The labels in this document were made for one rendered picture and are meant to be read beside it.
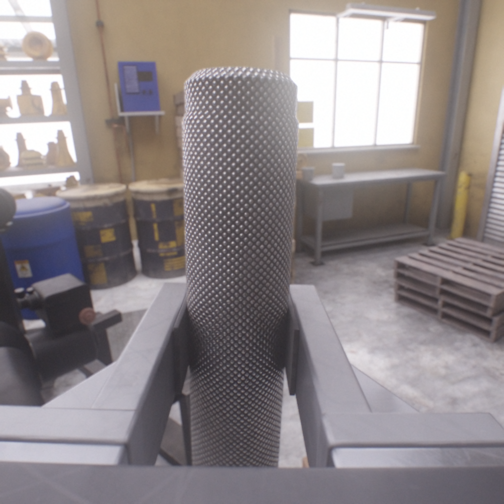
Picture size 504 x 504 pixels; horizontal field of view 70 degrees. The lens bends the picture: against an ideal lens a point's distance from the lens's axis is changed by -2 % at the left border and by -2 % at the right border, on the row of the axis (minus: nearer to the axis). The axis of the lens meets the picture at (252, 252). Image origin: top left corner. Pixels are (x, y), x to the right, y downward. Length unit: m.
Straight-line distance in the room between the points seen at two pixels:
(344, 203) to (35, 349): 4.10
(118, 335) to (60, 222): 1.01
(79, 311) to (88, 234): 1.66
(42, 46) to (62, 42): 3.72
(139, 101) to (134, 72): 0.30
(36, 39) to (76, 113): 3.95
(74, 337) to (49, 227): 1.34
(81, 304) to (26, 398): 0.58
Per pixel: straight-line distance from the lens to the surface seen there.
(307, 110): 5.53
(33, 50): 8.43
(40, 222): 3.08
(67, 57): 4.68
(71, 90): 4.64
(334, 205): 5.00
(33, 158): 8.40
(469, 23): 6.89
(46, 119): 8.19
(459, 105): 6.79
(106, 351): 2.90
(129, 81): 4.55
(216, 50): 5.01
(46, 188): 9.04
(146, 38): 4.89
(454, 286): 3.86
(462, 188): 6.41
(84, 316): 1.91
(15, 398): 1.46
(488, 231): 6.61
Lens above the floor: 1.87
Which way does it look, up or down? 20 degrees down
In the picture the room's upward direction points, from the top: 2 degrees counter-clockwise
